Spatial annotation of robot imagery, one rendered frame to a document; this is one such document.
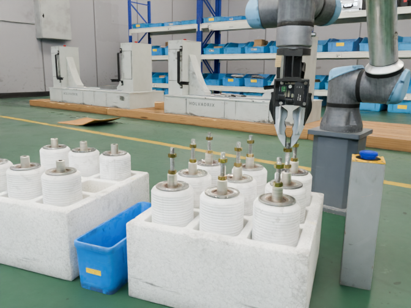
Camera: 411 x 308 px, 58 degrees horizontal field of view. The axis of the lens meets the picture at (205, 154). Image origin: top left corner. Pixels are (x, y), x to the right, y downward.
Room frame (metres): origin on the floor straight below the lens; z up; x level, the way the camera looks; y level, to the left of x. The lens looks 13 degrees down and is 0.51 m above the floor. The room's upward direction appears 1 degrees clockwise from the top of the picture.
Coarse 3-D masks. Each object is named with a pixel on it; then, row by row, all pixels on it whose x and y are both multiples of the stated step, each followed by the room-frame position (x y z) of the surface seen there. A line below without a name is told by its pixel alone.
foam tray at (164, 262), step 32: (128, 224) 0.76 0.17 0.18; (160, 224) 0.76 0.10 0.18; (192, 224) 0.76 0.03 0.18; (320, 224) 0.95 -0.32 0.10; (128, 256) 0.76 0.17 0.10; (160, 256) 0.73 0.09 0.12; (192, 256) 0.71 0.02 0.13; (224, 256) 0.68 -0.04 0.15; (256, 256) 0.66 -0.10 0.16; (288, 256) 0.64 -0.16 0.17; (128, 288) 0.76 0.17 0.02; (160, 288) 0.74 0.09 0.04; (192, 288) 0.71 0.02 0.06; (224, 288) 0.68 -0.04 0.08; (256, 288) 0.66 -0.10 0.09; (288, 288) 0.64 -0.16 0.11
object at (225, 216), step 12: (240, 192) 0.77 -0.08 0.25; (204, 204) 0.74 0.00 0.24; (216, 204) 0.72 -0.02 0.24; (228, 204) 0.72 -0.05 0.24; (240, 204) 0.74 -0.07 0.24; (204, 216) 0.74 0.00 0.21; (216, 216) 0.72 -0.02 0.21; (228, 216) 0.72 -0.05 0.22; (240, 216) 0.74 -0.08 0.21; (204, 228) 0.74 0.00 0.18; (216, 228) 0.72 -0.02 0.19; (228, 228) 0.72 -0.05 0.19; (240, 228) 0.74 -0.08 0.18
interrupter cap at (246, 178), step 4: (228, 176) 0.89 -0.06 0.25; (232, 176) 0.89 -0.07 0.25; (244, 176) 0.89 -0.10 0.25; (248, 176) 0.89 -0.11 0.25; (228, 180) 0.85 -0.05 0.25; (232, 180) 0.85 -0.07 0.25; (236, 180) 0.85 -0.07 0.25; (240, 180) 0.85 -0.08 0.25; (244, 180) 0.85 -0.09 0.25; (248, 180) 0.85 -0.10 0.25; (252, 180) 0.86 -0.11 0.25
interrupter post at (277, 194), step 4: (272, 188) 0.72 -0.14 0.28; (276, 188) 0.72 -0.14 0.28; (280, 188) 0.72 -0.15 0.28; (272, 192) 0.72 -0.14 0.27; (276, 192) 0.72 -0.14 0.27; (280, 192) 0.72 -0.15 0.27; (272, 196) 0.72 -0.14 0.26; (276, 196) 0.72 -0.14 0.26; (280, 196) 0.72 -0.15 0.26; (272, 200) 0.72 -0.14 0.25; (276, 200) 0.72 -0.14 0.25; (280, 200) 0.72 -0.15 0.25
